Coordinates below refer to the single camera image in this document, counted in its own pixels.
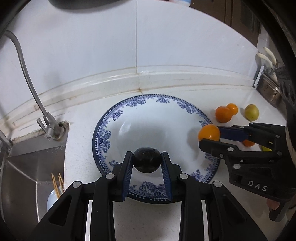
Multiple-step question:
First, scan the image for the stainless steel sink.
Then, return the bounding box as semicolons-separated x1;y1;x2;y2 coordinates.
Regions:
1;134;67;240

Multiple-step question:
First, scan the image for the white cup with chopsticks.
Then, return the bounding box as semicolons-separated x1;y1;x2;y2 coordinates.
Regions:
47;173;65;211

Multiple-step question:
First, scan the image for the white knife handle lower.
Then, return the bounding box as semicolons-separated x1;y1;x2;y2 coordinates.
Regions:
256;53;273;69

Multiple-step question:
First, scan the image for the dark plum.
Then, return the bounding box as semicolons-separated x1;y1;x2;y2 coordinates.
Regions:
132;147;162;173

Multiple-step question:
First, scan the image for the small orange behind gripper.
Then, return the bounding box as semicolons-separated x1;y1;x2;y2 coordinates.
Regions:
242;140;255;147

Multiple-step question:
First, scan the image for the white knife handle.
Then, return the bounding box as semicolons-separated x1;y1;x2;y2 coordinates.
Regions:
256;53;273;69
263;47;277;66

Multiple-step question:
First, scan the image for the person's right hand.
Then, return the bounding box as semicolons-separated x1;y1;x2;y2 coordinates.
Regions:
266;199;280;210

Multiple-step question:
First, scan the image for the blue white bottle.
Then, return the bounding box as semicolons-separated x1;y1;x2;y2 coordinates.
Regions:
169;0;191;7

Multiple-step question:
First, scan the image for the steel kitchen faucet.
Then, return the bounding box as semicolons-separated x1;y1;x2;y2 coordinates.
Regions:
4;30;65;140

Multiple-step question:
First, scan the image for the black frying pan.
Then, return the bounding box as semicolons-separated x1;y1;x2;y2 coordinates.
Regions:
49;0;120;10

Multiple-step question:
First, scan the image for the large orange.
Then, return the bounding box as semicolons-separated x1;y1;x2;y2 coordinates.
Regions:
215;106;232;123

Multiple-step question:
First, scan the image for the large yellow-green pear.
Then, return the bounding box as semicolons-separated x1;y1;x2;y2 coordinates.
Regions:
244;104;259;121

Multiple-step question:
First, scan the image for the small orange kumquat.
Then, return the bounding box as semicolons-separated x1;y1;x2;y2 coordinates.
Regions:
226;103;238;116

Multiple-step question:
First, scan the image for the white knife handle upper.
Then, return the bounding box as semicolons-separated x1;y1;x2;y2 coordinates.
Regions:
263;47;277;66

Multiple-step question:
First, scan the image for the small orange mandarin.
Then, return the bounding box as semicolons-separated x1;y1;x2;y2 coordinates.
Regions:
198;124;220;141

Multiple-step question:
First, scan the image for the green apple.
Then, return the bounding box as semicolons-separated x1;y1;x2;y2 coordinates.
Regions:
261;146;272;152

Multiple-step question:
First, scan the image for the dark wooden cabinet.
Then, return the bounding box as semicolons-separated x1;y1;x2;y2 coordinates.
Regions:
190;0;261;46

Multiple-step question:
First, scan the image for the blue white porcelain plate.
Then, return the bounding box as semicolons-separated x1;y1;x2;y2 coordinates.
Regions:
92;93;220;204

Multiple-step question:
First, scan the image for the steel cooking pot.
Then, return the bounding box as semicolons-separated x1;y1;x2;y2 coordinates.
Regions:
256;74;281;108

